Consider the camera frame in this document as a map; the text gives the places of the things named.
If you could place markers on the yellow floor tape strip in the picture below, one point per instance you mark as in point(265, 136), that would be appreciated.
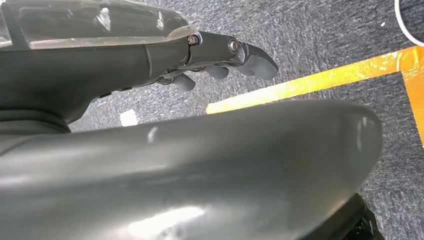
point(414, 82)
point(298, 82)

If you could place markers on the small white floor patch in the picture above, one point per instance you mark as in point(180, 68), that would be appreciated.
point(128, 118)

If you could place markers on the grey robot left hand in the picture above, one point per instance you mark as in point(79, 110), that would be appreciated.
point(82, 63)

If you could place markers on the ribbed grey left arm sleeve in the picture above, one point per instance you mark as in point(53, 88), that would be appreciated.
point(30, 124)

